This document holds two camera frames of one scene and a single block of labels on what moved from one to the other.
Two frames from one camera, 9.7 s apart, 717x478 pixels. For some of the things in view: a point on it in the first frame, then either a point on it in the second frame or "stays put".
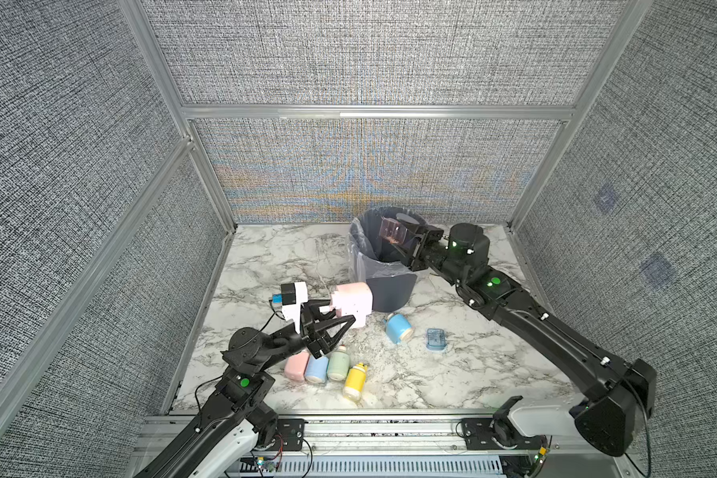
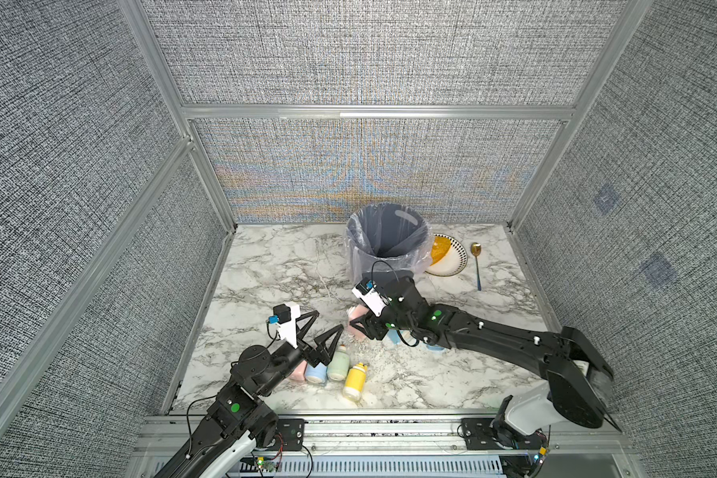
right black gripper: [435, 234] → [367, 324]
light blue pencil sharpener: [317, 369] stays put
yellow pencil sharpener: [355, 382] stays put
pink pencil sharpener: [296, 365] stays put
